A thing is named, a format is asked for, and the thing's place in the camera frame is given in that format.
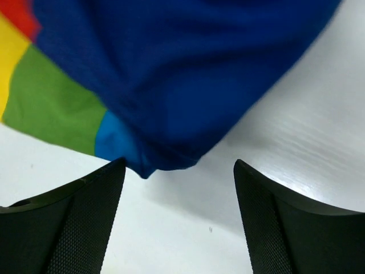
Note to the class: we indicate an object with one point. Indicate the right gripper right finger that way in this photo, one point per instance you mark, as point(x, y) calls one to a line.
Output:
point(287, 232)

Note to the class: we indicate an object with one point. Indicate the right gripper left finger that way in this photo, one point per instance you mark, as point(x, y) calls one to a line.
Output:
point(65, 230)

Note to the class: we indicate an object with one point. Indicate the rainbow striped shorts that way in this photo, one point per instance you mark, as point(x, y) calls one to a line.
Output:
point(158, 83)

